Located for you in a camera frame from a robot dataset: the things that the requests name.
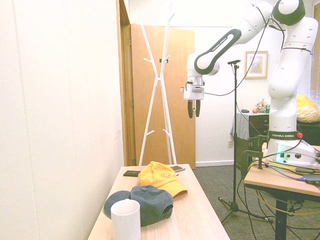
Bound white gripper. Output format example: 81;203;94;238
183;84;207;119

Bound yellow smiley baseball cap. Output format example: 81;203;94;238
137;161;189;199

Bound dark blue denim cap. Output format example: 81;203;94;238
103;185;174;227

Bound white coat rack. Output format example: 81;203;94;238
138;1;178;167

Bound grey draped cloth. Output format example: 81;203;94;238
229;111;251;140

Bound black tripod stand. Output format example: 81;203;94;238
217;63;273;224

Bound white smartphone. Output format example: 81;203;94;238
169;164;186;174

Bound dried flower decoration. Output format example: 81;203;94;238
255;97;267;113

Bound dark wooden dresser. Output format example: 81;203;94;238
236;112;320;173

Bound brown wooden door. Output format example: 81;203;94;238
130;24;196;170

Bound black metal table clamp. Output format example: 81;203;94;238
239;134;270;180

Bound wooden robot mounting table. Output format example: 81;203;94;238
243;144;320;240

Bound yellow patterned bag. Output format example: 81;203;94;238
296;94;320;123

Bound window blinds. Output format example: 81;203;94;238
309;57;320;106

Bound white cylindrical cup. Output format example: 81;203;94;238
110;199;142;240

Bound black electronics box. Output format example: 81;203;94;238
303;174;320;186

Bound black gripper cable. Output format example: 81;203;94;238
204;4;287;97

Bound wooden door frame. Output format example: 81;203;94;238
116;0;137;167

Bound framed wall picture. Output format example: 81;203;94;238
244;50;269;80

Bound purple cable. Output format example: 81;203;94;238
264;161;307;181

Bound yellow cable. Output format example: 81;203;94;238
246;159;320;226

